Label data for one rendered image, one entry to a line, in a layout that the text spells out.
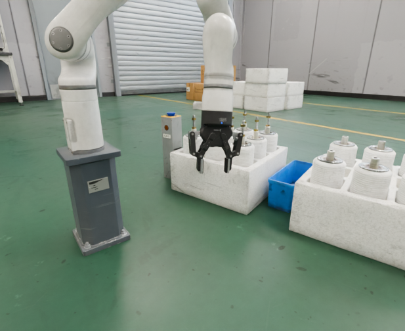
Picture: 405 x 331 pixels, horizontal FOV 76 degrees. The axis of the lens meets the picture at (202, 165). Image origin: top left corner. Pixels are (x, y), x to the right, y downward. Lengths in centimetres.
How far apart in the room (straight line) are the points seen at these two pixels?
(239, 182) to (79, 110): 58
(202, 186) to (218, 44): 63
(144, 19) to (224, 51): 576
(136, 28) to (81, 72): 547
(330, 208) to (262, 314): 38
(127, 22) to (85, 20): 545
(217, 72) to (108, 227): 56
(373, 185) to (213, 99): 52
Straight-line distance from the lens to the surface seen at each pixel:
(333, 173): 89
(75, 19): 74
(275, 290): 75
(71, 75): 78
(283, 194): 105
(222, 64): 62
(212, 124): 61
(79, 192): 81
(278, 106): 376
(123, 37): 610
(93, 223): 85
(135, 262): 82
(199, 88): 472
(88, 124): 77
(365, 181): 88
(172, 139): 125
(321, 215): 91
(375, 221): 89
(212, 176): 104
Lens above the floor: 52
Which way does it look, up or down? 20 degrees down
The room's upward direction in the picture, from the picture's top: straight up
